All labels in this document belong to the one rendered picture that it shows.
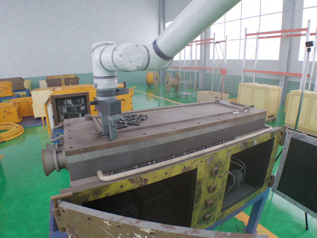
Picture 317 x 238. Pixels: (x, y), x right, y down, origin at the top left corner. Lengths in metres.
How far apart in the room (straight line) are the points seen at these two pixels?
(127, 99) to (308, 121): 4.53
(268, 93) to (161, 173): 5.40
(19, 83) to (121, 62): 11.60
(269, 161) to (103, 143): 1.25
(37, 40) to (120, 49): 15.73
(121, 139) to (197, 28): 0.49
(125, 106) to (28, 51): 13.36
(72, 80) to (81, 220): 8.63
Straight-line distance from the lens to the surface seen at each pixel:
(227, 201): 1.39
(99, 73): 0.65
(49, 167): 0.85
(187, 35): 0.54
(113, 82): 0.65
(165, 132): 0.80
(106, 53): 0.58
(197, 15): 0.52
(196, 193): 1.01
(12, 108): 6.72
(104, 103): 0.66
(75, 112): 3.58
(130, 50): 0.53
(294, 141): 1.54
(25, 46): 16.25
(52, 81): 9.12
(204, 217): 1.22
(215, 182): 1.08
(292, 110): 5.69
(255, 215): 2.09
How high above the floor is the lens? 1.65
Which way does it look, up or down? 17 degrees down
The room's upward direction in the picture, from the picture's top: straight up
